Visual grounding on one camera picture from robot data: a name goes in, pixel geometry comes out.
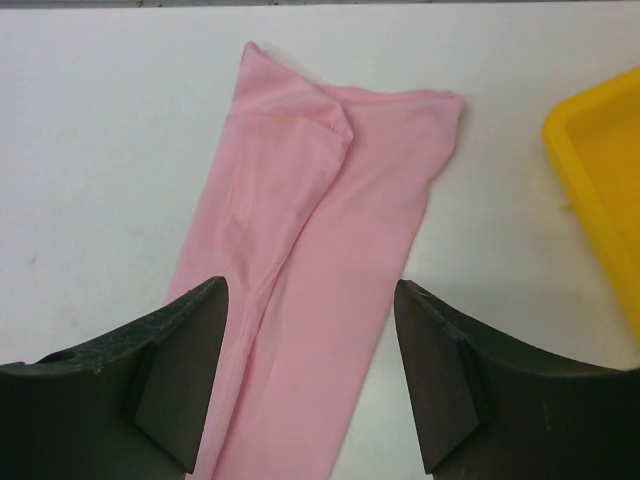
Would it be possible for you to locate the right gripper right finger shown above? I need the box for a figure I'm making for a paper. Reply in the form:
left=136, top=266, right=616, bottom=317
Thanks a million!
left=394, top=280, right=639, bottom=479

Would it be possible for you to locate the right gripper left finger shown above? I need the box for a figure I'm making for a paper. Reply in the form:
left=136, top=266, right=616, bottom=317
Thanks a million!
left=1, top=277, right=229, bottom=479

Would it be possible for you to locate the pink t shirt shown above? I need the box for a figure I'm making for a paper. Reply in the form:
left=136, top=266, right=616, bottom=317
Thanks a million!
left=168, top=43, right=465, bottom=479

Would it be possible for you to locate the yellow plastic tray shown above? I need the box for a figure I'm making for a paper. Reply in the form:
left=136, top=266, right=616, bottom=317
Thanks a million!
left=542, top=68, right=639, bottom=336

